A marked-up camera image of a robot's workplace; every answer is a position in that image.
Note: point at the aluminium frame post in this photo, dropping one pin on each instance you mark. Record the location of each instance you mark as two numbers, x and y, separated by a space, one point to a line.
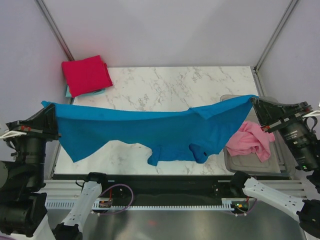
54 28
280 26

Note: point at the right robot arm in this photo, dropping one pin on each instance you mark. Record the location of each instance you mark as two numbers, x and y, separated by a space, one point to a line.
295 123

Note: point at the right aluminium frame post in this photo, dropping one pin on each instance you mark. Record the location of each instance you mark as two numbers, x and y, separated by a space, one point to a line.
280 26

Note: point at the folded red t-shirt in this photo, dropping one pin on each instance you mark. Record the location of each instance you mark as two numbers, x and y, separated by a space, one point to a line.
86 75

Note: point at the white cable duct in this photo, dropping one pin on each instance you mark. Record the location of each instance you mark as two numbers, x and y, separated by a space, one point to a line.
68 204

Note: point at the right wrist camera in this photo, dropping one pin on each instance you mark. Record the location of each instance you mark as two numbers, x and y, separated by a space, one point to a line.
314 113

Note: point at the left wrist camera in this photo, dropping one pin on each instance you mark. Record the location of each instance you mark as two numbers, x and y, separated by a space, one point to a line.
12 134

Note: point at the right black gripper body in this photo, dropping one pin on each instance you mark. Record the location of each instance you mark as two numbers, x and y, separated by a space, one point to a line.
292 111

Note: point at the left aluminium frame post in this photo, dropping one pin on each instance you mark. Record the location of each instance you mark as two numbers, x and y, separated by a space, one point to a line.
54 28

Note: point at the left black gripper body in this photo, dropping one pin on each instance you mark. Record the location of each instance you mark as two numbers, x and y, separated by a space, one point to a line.
35 133

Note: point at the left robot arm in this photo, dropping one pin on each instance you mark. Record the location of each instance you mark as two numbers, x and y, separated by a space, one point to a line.
23 212

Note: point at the aluminium rail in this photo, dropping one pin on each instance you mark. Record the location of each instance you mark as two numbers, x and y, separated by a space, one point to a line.
67 189

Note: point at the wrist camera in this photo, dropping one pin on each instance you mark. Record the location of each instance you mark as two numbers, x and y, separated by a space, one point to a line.
314 113
12 134

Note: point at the folded light blue t-shirt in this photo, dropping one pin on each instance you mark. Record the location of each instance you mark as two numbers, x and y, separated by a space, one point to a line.
97 92

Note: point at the pink t-shirt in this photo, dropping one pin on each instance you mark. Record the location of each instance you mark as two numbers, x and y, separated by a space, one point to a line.
251 139

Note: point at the clear plastic bin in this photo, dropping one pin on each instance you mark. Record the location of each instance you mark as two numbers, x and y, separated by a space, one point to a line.
280 163

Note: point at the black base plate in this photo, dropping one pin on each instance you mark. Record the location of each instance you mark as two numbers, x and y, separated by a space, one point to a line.
167 190

